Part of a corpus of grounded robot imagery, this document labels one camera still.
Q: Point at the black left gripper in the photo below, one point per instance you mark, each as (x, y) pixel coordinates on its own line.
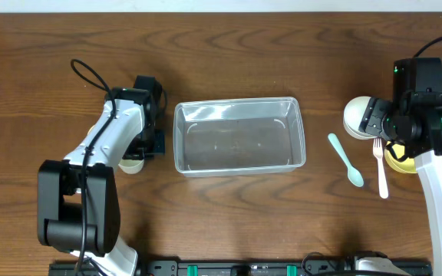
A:
(158, 149)

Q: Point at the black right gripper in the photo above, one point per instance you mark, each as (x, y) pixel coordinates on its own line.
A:
(378, 117)

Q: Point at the pink plastic fork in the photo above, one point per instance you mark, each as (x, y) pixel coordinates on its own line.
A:
(379, 155)

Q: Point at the white bowl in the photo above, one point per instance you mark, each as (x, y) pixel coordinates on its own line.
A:
(352, 116)

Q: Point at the yellow bowl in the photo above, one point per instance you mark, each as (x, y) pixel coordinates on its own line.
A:
(406, 166)

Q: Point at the mint green spoon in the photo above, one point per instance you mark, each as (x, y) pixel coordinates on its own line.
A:
(354, 176)

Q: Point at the pale grey cup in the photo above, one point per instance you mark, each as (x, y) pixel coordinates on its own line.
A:
(131, 166)

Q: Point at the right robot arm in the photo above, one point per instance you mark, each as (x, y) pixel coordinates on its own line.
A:
(413, 119)

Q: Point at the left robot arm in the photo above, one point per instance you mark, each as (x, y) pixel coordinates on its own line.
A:
(78, 208)

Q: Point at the clear plastic container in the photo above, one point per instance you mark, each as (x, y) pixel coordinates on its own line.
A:
(238, 137)

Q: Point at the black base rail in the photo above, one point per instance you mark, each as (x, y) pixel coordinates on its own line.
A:
(313, 264)

